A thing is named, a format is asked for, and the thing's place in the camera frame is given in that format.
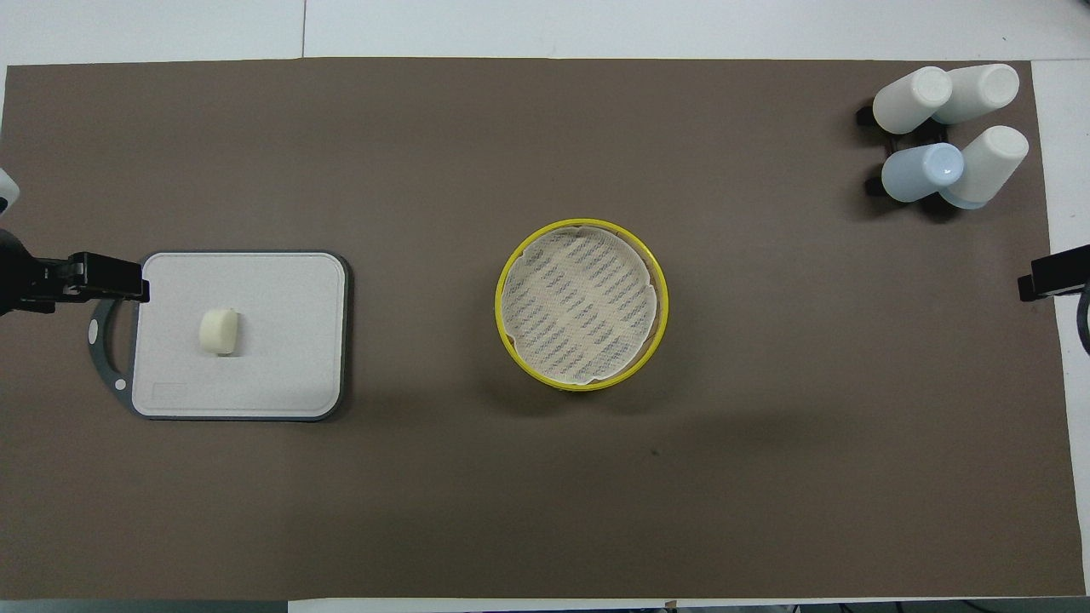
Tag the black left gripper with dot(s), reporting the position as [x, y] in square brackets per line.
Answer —
[21, 285]

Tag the cream steamed bun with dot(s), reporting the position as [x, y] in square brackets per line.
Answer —
[219, 330]

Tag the white plastic cup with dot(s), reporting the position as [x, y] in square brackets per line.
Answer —
[989, 163]
[909, 100]
[981, 90]

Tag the light blue plastic cup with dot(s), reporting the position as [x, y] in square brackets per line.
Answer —
[921, 173]

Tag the white cutting board grey rim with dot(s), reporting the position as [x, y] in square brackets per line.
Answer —
[281, 340]

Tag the black cup rack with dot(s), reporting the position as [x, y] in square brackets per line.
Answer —
[928, 132]

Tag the brown table mat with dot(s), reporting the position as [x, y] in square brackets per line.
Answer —
[545, 511]

